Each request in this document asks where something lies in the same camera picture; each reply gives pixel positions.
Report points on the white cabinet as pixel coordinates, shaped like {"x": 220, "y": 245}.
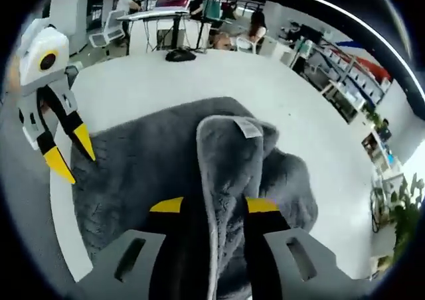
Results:
{"x": 69, "y": 14}

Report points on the grey fluffy towel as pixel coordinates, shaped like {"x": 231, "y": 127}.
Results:
{"x": 149, "y": 147}

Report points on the shelf with white storage boxes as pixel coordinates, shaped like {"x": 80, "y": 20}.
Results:
{"x": 352, "y": 77}

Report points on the white plastic chair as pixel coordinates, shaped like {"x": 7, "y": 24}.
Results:
{"x": 245, "y": 44}

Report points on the green leafy plant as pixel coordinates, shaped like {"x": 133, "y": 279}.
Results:
{"x": 406, "y": 213}

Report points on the long ceiling light strip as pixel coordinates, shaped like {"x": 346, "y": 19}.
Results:
{"x": 348, "y": 14}

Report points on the white monitor desk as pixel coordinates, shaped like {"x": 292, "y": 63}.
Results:
{"x": 152, "y": 16}

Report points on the white office chair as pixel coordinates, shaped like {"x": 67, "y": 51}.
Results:
{"x": 111, "y": 24}

